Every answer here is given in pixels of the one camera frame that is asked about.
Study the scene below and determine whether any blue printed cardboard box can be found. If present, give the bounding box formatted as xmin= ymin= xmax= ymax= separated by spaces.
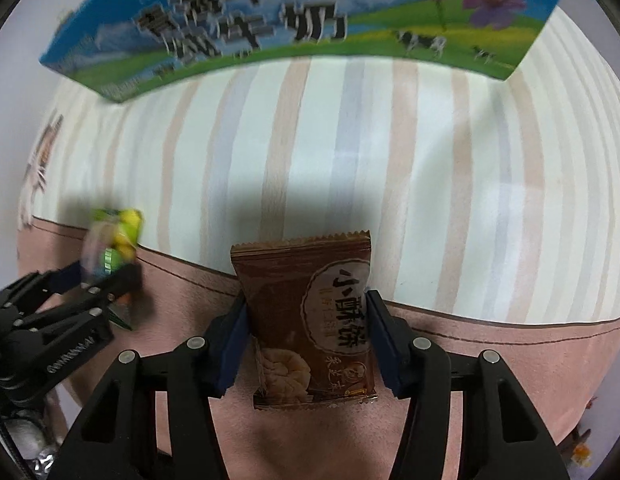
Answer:
xmin=39 ymin=0 xmax=573 ymax=104

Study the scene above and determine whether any brown snack packet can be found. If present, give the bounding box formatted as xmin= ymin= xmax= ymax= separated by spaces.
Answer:
xmin=231 ymin=230 xmax=379 ymax=409

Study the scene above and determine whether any green yellow snack packet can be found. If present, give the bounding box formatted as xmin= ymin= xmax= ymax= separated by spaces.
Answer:
xmin=82 ymin=208 xmax=145 ymax=332

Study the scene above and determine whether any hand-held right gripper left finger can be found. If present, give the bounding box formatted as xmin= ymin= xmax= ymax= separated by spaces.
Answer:
xmin=52 ymin=292 xmax=249 ymax=480

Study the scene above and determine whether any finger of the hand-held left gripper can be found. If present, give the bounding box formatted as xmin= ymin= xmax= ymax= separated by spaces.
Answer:
xmin=0 ymin=260 xmax=91 ymax=313
xmin=17 ymin=262 xmax=144 ymax=341

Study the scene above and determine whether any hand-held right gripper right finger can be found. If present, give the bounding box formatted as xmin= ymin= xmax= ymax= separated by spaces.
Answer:
xmin=365 ymin=289 xmax=570 ymax=480

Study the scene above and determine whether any striped bed cover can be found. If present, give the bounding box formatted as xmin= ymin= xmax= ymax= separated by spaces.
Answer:
xmin=17 ymin=7 xmax=620 ymax=480

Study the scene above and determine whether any silver foil packet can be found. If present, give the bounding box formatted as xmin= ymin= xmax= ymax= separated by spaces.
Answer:
xmin=4 ymin=409 xmax=63 ymax=478

